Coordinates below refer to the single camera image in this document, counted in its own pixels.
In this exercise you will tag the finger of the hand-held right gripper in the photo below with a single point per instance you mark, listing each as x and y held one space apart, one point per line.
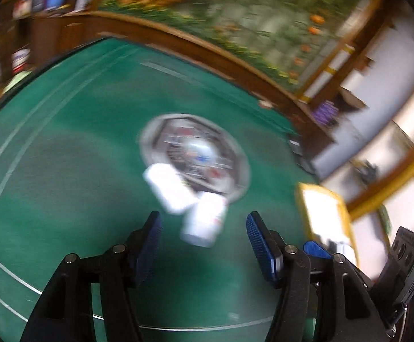
317 250

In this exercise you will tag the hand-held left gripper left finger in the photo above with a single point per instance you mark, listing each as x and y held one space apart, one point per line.
149 245

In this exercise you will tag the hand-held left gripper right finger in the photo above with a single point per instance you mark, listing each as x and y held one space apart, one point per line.
262 242

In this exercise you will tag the white tray yellow rim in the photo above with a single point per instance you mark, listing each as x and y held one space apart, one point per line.
323 210

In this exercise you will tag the white plastic bottle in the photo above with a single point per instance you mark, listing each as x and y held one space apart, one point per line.
169 188
205 221

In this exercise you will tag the black tabletop device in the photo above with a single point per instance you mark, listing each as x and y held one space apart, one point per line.
298 153

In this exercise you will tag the round table control panel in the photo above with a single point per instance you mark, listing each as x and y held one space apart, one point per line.
196 153

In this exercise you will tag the purple spray can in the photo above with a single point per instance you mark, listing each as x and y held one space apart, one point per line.
331 111
321 114

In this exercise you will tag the white shelf unit gold trim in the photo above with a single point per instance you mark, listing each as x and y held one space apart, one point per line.
388 121

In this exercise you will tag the small red white object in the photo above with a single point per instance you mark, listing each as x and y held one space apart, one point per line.
267 104

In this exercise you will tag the white column gold bands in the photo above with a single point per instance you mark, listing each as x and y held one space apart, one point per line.
330 71

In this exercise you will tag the wooden low cabinet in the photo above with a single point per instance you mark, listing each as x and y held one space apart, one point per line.
200 50

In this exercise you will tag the artificial flower wall display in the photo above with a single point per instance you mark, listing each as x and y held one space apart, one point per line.
246 14

